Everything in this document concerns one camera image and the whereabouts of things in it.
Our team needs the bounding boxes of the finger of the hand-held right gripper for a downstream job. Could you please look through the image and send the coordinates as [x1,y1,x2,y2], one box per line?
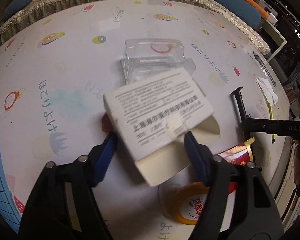
[241,118,300,136]

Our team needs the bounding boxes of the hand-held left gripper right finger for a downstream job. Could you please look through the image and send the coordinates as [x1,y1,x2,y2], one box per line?
[184,131,284,240]

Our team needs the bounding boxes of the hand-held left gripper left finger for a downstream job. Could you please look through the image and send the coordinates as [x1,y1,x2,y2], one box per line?
[19,131,118,240]

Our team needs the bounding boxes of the white cardboard box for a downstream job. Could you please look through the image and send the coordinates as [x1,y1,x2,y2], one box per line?
[103,67,221,187]

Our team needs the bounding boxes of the crumpled white tissue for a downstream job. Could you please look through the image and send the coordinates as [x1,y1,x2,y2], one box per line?
[255,77,278,106]

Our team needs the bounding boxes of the red cigarette box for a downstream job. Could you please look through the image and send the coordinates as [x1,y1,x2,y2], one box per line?
[216,137,256,195]

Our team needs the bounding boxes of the yellow jar lid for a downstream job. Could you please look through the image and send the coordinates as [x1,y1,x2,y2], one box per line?
[157,182,212,225]

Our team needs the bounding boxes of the white side table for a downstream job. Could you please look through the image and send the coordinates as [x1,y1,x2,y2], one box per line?
[261,19,288,62]

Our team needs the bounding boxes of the small white box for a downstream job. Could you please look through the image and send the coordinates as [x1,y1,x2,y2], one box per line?
[267,12,278,26]

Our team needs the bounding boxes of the fruit print tablecloth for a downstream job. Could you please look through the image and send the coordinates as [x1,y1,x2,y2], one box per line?
[0,0,292,240]

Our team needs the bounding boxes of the white printed carton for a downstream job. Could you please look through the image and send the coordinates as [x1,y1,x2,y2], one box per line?
[259,0,274,14]

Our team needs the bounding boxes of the blue grid mat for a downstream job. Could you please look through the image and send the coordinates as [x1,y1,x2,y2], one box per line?
[0,110,25,234]

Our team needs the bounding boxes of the clear plastic container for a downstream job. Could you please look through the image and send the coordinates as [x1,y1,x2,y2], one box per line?
[121,38,196,85]

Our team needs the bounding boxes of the blue sofa armrest bolster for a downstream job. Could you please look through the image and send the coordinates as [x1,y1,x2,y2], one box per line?
[1,0,39,22]
[211,0,262,32]

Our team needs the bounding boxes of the orange armrest cushion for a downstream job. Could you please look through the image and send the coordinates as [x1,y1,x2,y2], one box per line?
[222,0,269,20]

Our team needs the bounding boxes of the sofa with quilted beige cover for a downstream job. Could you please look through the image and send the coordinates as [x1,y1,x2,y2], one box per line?
[0,0,270,53]

